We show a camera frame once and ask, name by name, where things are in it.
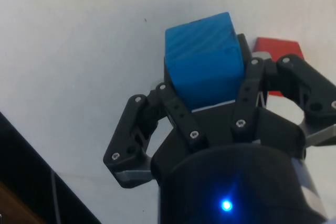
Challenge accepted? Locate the blue cube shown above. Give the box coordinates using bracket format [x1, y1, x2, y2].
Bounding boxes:
[164, 12, 244, 111]

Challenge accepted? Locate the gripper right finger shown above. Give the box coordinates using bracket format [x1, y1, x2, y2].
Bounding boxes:
[230, 34, 336, 145]

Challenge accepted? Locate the red cube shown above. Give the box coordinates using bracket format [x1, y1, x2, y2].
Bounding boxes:
[252, 37, 305, 98]

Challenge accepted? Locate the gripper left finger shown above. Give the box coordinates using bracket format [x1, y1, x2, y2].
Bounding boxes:
[102, 56, 211, 189]

